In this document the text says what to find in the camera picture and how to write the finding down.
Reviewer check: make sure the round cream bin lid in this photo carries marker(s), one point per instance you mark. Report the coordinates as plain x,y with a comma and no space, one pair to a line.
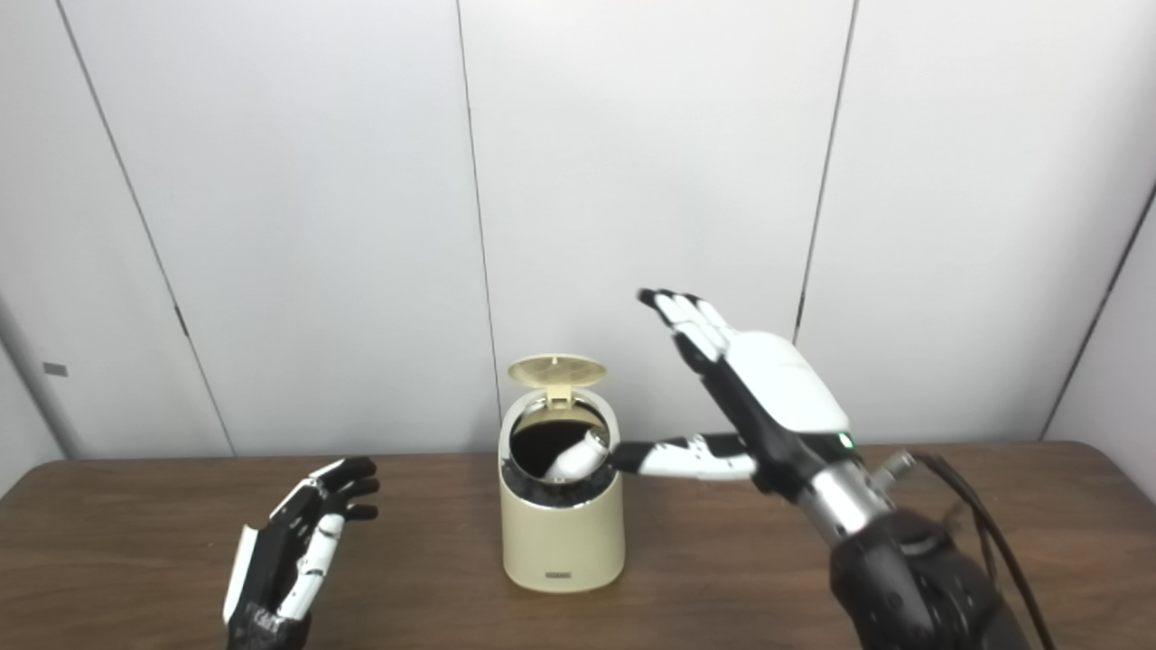
556,370

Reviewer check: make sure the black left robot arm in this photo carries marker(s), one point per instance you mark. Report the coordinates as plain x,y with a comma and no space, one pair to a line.
266,635

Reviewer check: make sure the small white plastic bottle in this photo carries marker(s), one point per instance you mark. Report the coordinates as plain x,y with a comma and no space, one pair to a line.
576,460

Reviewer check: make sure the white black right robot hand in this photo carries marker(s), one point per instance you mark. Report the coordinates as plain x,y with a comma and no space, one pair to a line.
786,388

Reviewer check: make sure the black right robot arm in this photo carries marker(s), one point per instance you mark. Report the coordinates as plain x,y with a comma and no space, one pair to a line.
912,587

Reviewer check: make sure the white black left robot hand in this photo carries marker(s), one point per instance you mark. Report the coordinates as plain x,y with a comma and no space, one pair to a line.
271,564

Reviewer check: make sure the black bin liner bag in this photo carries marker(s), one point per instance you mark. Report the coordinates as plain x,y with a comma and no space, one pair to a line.
560,495

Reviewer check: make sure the cream-colored desktop bin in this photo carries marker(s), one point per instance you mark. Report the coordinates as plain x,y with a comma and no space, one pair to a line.
562,542

